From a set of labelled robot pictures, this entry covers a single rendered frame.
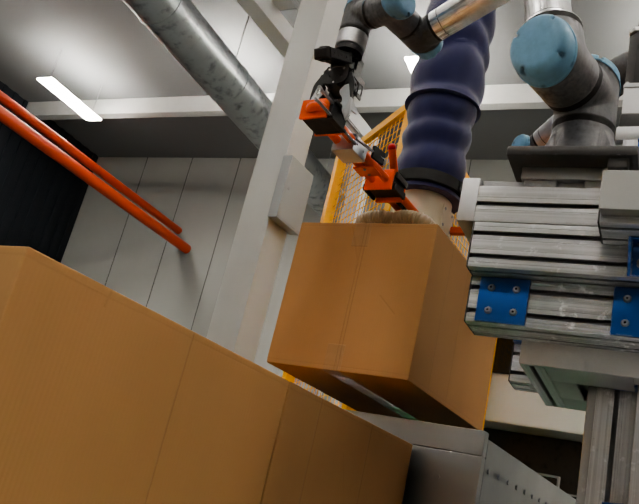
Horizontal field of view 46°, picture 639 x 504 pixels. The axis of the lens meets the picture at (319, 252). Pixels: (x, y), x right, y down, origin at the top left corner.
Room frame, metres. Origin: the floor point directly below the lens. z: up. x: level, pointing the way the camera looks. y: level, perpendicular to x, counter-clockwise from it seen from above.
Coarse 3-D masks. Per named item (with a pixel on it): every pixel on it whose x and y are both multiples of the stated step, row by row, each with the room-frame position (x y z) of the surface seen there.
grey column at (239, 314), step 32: (320, 0) 3.08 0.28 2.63; (320, 32) 3.07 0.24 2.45; (288, 64) 3.12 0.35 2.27; (320, 64) 3.12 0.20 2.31; (288, 96) 3.10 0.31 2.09; (288, 128) 3.07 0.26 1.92; (256, 160) 3.14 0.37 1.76; (256, 192) 3.11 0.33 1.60; (256, 224) 3.09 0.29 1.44; (256, 256) 3.06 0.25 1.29; (224, 288) 3.13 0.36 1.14; (256, 288) 3.09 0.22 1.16; (224, 320) 3.10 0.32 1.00; (256, 320) 3.14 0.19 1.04
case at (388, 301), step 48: (336, 240) 1.88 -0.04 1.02; (384, 240) 1.81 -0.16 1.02; (432, 240) 1.74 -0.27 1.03; (288, 288) 1.94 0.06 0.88; (336, 288) 1.86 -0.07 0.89; (384, 288) 1.79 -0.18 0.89; (432, 288) 1.77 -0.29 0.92; (288, 336) 1.92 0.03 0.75; (336, 336) 1.85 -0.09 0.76; (384, 336) 1.78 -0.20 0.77; (432, 336) 1.81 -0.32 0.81; (480, 336) 2.11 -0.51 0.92; (336, 384) 2.02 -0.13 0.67; (384, 384) 1.86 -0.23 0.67; (432, 384) 1.86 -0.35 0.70; (480, 384) 2.17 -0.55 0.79
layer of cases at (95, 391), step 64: (0, 256) 0.84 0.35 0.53; (0, 320) 0.82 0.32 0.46; (64, 320) 0.89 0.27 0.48; (128, 320) 0.97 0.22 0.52; (0, 384) 0.84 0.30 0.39; (64, 384) 0.91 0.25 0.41; (128, 384) 1.00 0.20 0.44; (192, 384) 1.11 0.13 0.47; (256, 384) 1.24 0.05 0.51; (0, 448) 0.87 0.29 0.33; (64, 448) 0.94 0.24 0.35; (128, 448) 1.03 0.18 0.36; (192, 448) 1.14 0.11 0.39; (256, 448) 1.28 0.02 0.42; (320, 448) 1.46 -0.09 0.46; (384, 448) 1.69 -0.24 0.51
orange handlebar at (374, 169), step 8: (312, 104) 1.53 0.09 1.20; (328, 136) 1.65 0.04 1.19; (336, 136) 1.65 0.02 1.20; (344, 136) 1.63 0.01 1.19; (352, 136) 1.64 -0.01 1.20; (368, 152) 1.72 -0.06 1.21; (368, 160) 1.73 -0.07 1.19; (360, 168) 1.77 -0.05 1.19; (368, 168) 1.76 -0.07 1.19; (376, 168) 1.76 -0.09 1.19; (368, 176) 1.82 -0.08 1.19; (384, 176) 1.80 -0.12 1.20; (408, 200) 1.93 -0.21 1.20; (400, 208) 1.99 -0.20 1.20; (408, 208) 1.96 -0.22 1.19; (456, 232) 2.05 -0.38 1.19
